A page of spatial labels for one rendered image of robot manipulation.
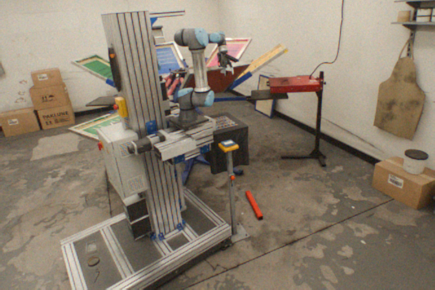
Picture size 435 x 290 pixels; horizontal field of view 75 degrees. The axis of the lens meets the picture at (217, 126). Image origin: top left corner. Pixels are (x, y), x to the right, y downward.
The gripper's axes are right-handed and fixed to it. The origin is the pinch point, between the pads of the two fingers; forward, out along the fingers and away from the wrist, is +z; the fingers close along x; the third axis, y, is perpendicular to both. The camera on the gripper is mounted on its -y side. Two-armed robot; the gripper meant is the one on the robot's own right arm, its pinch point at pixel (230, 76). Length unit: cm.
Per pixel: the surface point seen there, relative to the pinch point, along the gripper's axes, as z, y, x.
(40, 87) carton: -66, 211, -430
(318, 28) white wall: -51, -200, -116
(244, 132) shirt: 53, -17, -29
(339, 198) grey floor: 149, -112, -23
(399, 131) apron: 91, -192, -5
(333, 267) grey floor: 168, -42, 38
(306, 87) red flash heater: 25, -122, -61
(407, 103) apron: 61, -193, 6
